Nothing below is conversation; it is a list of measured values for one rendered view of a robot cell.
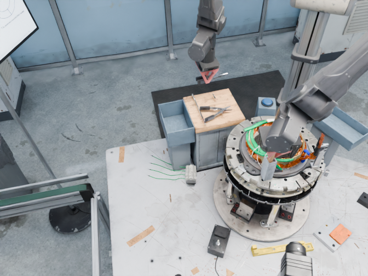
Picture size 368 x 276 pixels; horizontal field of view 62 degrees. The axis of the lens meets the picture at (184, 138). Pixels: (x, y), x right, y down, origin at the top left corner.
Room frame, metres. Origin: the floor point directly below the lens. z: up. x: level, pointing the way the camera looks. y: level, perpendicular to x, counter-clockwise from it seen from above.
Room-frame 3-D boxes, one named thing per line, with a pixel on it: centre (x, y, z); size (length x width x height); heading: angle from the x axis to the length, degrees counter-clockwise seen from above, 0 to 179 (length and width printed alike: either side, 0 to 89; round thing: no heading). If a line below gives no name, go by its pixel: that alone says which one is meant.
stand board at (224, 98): (0.89, -0.12, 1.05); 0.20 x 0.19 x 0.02; 102
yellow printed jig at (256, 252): (0.42, -0.34, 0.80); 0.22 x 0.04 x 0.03; 94
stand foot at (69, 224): (1.06, 0.79, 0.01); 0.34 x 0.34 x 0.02
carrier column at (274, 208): (0.52, -0.31, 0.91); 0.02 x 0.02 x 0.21
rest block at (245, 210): (0.56, -0.22, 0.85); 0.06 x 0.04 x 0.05; 52
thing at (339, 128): (0.81, -0.58, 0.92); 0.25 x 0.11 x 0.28; 31
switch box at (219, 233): (0.46, -0.11, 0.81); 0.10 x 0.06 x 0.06; 157
